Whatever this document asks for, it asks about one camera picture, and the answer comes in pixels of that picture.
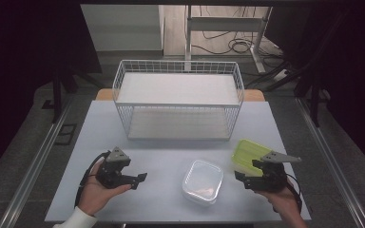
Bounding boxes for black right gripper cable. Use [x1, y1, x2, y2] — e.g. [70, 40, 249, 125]
[284, 173, 304, 214]

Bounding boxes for black cables on floor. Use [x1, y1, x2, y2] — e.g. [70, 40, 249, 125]
[191, 6, 284, 69]

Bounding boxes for white power strip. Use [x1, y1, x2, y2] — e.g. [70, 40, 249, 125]
[272, 68, 291, 82]

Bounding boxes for person's right hand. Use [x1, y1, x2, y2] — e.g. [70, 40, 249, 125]
[256, 178, 302, 219]

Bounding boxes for black floor bracket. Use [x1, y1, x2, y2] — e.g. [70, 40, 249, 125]
[54, 123, 78, 146]

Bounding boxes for white wire shelf rack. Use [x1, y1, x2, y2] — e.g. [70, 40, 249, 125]
[112, 59, 245, 142]

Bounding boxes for white metal desk frame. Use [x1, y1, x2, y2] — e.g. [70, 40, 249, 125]
[184, 4, 274, 74]

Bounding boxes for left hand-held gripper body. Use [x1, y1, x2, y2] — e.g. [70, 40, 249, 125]
[95, 146, 137, 190]

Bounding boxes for black metal stand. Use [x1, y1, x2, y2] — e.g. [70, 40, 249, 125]
[41, 6, 104, 124]
[244, 9, 351, 128]

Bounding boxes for wooden table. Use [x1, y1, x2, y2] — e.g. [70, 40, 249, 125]
[94, 88, 266, 103]

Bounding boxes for clear plastic container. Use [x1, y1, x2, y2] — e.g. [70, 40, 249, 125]
[181, 159, 224, 206]

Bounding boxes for metal floor rail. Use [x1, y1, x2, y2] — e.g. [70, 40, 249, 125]
[294, 96, 365, 228]
[0, 96, 74, 228]

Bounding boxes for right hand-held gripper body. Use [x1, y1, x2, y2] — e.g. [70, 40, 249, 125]
[250, 151, 302, 193]

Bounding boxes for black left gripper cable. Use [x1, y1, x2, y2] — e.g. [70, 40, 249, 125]
[74, 151, 112, 208]

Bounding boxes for dark curtain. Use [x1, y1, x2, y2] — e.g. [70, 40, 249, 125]
[265, 4, 365, 181]
[0, 0, 103, 179]

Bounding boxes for green plastic container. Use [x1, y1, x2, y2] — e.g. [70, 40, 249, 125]
[231, 138, 272, 178]

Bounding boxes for white cabinet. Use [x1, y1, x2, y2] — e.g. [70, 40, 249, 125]
[80, 4, 165, 52]

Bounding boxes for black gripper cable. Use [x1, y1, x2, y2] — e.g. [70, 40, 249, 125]
[284, 173, 304, 214]
[74, 151, 112, 208]

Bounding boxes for person's left hand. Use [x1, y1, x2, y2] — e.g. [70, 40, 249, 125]
[77, 160, 132, 217]

